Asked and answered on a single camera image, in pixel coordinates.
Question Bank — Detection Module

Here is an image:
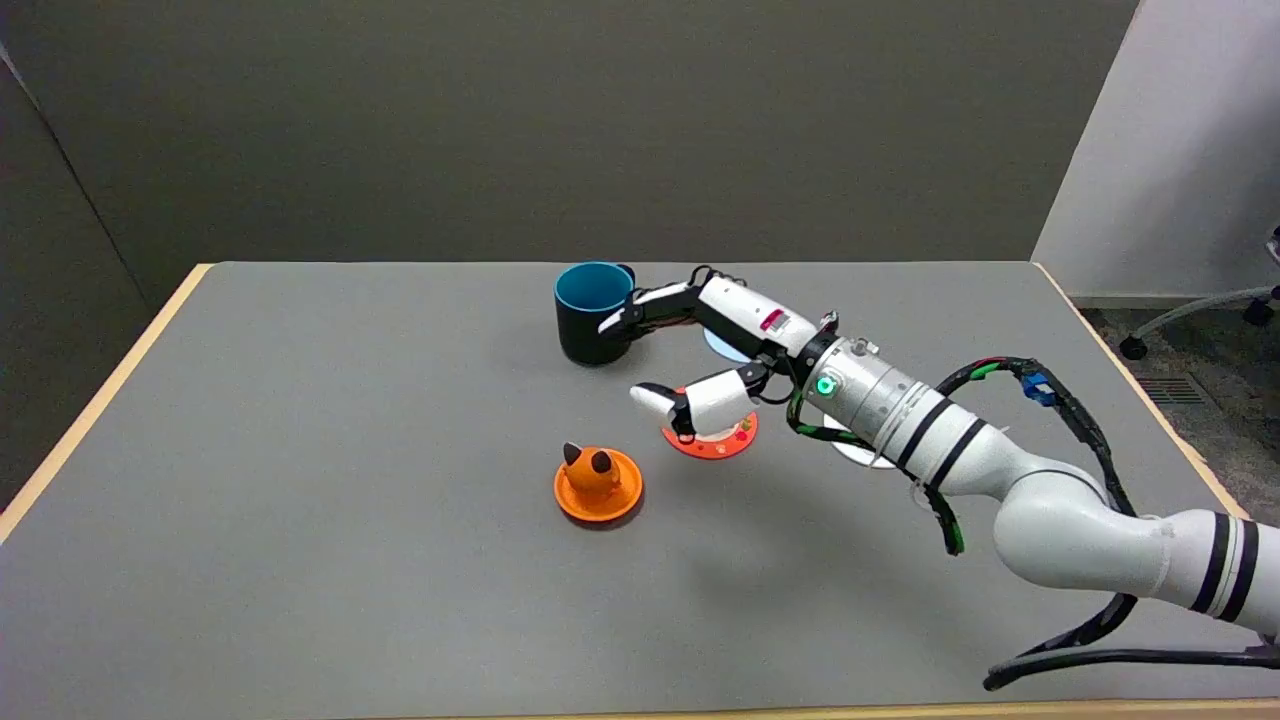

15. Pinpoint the office chair base with casters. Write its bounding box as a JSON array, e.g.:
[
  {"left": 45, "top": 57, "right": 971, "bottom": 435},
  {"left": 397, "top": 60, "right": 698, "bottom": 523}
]
[{"left": 1118, "top": 225, "right": 1280, "bottom": 361}]

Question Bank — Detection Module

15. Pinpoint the floor vent grille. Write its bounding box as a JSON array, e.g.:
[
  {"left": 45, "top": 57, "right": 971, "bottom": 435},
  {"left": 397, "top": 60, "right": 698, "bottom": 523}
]
[{"left": 1139, "top": 376, "right": 1209, "bottom": 407}]

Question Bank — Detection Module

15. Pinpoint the light blue balloon cup lid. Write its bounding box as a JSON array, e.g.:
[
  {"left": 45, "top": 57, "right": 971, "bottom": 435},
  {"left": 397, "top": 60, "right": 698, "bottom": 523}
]
[{"left": 703, "top": 325, "right": 757, "bottom": 365}]

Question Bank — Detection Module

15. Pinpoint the thick black sleeved cable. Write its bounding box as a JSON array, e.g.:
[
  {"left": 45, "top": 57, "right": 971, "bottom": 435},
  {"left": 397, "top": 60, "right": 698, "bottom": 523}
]
[{"left": 935, "top": 356, "right": 1280, "bottom": 693}]

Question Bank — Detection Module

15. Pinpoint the green black braided cable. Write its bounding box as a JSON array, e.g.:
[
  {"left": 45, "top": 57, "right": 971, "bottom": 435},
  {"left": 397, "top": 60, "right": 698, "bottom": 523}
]
[{"left": 786, "top": 372, "right": 967, "bottom": 557}]

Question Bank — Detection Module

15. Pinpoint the orange cat cup lid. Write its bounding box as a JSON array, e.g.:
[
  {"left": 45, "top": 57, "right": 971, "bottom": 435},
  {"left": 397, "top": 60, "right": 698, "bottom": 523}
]
[{"left": 553, "top": 441, "right": 644, "bottom": 525}]

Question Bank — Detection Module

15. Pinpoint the red cup lid with figures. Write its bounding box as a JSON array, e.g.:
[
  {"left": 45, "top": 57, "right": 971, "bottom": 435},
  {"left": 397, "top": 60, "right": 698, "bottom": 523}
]
[{"left": 662, "top": 385, "right": 759, "bottom": 461}]

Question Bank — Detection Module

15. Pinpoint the white cup lid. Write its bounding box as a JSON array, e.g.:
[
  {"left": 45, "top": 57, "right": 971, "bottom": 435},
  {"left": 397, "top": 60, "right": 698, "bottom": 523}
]
[{"left": 823, "top": 414, "right": 901, "bottom": 470}]

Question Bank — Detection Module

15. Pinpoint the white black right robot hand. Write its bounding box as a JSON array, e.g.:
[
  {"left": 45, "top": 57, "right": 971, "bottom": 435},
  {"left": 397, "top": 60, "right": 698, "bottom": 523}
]
[{"left": 597, "top": 266, "right": 839, "bottom": 443}]

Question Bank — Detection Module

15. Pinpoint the black mug teal inside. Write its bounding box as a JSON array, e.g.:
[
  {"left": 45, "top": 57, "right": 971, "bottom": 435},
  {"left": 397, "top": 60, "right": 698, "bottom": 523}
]
[{"left": 554, "top": 262, "right": 638, "bottom": 367}]

